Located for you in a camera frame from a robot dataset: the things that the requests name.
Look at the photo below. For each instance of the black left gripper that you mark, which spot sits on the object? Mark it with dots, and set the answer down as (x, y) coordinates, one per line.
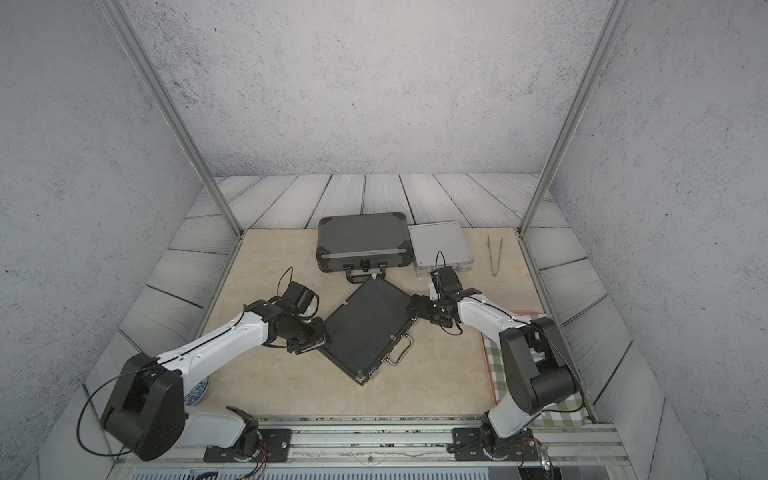
(321, 336)

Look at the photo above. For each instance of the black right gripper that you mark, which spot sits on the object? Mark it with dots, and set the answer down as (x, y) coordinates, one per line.
(423, 310)

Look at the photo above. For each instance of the wooden tongs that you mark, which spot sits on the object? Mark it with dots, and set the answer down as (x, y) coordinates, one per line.
(495, 252)

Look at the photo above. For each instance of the small silver poker case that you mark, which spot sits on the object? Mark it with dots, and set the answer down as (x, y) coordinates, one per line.
(440, 244)

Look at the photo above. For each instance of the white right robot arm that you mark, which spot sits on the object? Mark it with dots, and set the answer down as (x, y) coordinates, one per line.
(480, 313)

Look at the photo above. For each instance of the blue patterned bowl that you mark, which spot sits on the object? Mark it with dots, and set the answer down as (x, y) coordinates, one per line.
(197, 393)

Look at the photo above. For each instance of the black poker case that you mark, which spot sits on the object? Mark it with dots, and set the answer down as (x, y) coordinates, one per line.
(363, 244)
(369, 329)

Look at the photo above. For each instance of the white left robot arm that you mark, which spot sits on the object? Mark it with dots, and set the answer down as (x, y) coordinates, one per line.
(147, 410)

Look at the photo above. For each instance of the green checkered cloth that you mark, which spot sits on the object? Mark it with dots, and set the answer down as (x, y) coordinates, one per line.
(498, 366)

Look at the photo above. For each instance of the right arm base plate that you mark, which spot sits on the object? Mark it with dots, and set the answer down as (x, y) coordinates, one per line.
(468, 445)

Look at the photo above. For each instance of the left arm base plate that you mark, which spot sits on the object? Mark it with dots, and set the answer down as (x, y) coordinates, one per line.
(273, 445)

